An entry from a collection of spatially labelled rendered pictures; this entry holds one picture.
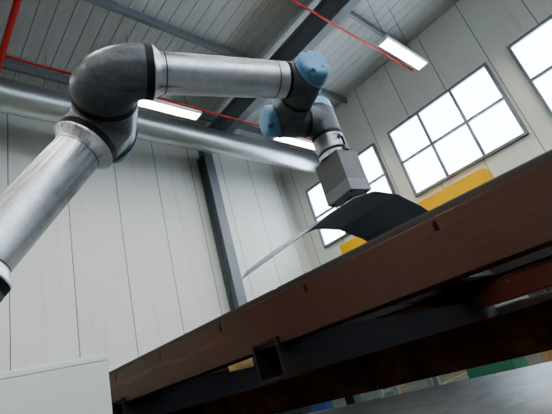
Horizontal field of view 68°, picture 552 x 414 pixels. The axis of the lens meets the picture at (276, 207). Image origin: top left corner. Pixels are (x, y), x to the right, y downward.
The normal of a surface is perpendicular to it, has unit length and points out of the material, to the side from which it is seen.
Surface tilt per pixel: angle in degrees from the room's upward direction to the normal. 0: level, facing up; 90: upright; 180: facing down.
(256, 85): 151
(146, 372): 90
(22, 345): 90
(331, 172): 90
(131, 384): 90
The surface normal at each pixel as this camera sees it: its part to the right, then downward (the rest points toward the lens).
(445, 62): -0.74, -0.07
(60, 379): 0.62, -0.46
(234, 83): 0.38, 0.56
